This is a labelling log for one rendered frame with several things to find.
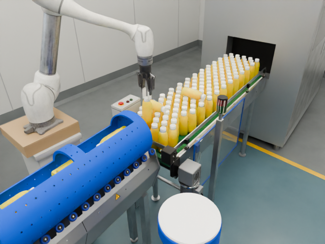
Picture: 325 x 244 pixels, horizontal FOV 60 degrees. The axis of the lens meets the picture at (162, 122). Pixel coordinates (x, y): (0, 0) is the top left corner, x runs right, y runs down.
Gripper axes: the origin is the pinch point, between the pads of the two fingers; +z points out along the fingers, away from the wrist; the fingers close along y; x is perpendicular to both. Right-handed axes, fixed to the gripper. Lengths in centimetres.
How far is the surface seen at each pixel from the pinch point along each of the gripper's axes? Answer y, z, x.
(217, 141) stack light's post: 43, 30, 18
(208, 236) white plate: 76, 20, -54
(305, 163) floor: 89, 124, 154
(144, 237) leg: 13, 106, -27
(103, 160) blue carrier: 18, 7, -56
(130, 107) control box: -17.5, 16.9, 2.4
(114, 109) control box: -24.5, 16.5, -6.9
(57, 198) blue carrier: 19, 8, -83
